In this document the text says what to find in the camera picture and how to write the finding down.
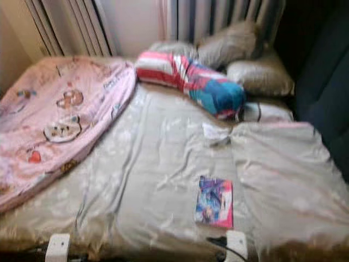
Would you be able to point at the colourful comic book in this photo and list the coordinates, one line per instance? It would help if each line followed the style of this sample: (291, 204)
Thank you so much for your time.
(214, 202)

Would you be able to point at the large grey floral pillow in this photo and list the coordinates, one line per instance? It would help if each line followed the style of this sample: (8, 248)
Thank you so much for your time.
(289, 180)

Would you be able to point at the pink cartoon print quilt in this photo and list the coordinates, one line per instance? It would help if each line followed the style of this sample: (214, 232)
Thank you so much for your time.
(54, 114)

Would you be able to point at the grey floral bed sheet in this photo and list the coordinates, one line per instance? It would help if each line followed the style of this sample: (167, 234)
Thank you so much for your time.
(152, 174)

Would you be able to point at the white sheer curtain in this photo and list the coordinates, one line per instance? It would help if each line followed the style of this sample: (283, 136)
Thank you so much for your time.
(136, 26)

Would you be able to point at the red white blue bolster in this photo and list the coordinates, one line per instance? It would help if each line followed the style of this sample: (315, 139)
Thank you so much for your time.
(202, 84)

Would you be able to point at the white crumpled cloth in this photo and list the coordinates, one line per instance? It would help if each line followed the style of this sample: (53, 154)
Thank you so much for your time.
(216, 134)

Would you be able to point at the small white printed pillow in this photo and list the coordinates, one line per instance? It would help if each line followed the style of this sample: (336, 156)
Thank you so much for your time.
(270, 112)

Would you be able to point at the dark blue fabric furniture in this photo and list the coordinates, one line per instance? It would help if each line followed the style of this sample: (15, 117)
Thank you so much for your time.
(322, 82)

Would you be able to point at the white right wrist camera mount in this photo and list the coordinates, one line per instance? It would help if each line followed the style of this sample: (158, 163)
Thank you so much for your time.
(237, 245)

